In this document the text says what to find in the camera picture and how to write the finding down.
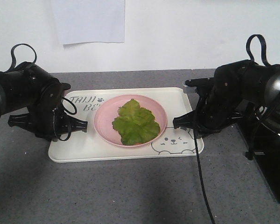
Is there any black left camera cable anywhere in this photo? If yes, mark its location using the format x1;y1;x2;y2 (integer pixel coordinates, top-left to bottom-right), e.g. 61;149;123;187
9;43;77;142

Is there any white paper sheet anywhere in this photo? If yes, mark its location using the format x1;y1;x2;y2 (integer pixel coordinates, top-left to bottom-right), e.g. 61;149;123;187
51;0;125;45

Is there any black camera cable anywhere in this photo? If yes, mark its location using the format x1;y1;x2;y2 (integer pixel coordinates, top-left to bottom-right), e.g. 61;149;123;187
192;34;280;224
9;43;77;142

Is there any cream bear serving tray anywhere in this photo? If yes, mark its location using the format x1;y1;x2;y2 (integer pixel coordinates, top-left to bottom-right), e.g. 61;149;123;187
49;87;204;162

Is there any black induction cooktop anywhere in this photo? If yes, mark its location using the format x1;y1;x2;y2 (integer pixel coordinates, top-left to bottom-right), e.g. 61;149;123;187
233;102;280;204

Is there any pink round plate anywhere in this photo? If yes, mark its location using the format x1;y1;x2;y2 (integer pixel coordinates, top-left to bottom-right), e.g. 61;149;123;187
93;94;168;147

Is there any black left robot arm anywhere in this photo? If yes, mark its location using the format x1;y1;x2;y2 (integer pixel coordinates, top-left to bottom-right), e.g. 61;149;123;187
0;62;88;141

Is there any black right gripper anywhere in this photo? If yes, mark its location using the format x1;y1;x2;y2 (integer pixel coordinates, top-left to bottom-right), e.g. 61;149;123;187
173;84;243;139

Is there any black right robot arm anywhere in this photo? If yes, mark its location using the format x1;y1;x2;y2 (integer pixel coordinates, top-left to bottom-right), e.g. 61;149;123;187
173;60;280;137

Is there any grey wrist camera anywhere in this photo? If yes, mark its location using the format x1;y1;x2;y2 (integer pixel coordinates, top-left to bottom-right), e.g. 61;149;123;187
183;77;214;94

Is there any green lettuce leaf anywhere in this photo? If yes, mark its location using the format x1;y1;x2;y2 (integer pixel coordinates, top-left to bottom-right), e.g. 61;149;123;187
112;98;161;146

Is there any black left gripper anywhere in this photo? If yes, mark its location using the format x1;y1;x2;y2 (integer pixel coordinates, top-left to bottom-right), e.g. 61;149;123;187
8;83;88;141

